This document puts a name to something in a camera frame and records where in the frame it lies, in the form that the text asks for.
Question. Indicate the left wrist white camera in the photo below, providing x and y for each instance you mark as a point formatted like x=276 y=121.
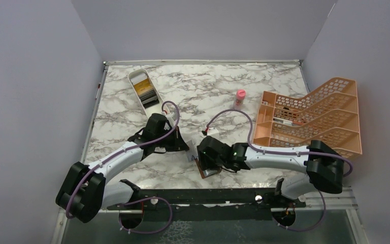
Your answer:
x=171 y=117

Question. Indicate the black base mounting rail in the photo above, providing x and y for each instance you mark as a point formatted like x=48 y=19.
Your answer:
x=161 y=205

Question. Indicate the white credit card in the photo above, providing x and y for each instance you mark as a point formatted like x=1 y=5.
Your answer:
x=192 y=153

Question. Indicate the stack of credit cards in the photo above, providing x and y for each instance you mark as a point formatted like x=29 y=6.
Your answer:
x=144 y=90

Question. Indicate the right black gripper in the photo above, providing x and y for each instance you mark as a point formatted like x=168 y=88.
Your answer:
x=204 y=162

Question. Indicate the brown leather card holder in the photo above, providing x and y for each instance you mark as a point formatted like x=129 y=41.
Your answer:
x=208 y=172

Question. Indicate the pink small bottle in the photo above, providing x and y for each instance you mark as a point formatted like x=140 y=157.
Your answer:
x=239 y=99

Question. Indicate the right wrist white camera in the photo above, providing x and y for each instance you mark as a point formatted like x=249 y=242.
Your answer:
x=213 y=132

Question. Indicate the aluminium table frame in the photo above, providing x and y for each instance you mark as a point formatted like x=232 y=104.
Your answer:
x=202 y=96

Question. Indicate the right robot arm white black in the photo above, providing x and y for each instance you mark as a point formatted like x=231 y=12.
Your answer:
x=319 y=166

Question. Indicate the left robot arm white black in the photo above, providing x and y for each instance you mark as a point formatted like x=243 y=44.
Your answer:
x=86 y=189

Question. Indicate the wrist white camera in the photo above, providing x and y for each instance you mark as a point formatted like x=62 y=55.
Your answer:
x=213 y=132
x=171 y=117

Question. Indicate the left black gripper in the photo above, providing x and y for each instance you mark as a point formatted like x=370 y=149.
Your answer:
x=179 y=144

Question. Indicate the orange plastic file organizer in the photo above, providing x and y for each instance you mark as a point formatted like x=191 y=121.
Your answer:
x=330 y=113

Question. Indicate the white oblong plastic tray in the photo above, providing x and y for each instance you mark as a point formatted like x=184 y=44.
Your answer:
x=155 y=108

